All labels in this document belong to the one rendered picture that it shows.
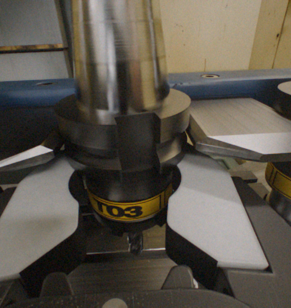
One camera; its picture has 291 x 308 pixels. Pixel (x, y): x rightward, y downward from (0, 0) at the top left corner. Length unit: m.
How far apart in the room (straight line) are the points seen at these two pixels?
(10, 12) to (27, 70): 0.15
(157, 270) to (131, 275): 0.04
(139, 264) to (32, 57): 0.63
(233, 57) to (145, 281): 1.04
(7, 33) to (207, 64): 0.82
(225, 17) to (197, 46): 0.16
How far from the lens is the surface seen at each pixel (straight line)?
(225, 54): 1.16
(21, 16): 0.74
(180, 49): 1.10
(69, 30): 0.75
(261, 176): 0.86
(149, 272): 0.41
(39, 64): 0.74
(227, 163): 1.26
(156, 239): 0.44
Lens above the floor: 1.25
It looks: 29 degrees down
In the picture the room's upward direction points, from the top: 2 degrees counter-clockwise
